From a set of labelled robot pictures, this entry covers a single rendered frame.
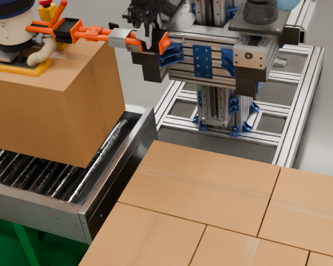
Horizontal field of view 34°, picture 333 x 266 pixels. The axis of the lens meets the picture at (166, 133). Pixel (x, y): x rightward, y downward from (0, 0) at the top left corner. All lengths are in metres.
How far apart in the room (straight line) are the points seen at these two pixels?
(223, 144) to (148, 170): 0.70
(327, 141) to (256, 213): 1.23
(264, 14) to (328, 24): 2.11
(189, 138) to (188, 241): 1.02
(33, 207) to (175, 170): 0.62
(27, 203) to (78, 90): 0.55
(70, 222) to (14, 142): 0.42
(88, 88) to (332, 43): 2.41
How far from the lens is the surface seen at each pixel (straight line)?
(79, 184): 2.42
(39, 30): 2.16
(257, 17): 2.35
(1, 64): 2.24
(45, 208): 2.33
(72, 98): 2.09
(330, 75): 3.87
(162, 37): 1.94
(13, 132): 2.36
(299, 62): 3.61
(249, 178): 2.35
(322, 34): 4.30
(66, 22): 2.14
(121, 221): 2.24
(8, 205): 2.47
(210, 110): 2.89
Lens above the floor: 2.25
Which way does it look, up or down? 41 degrees down
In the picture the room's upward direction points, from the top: 7 degrees counter-clockwise
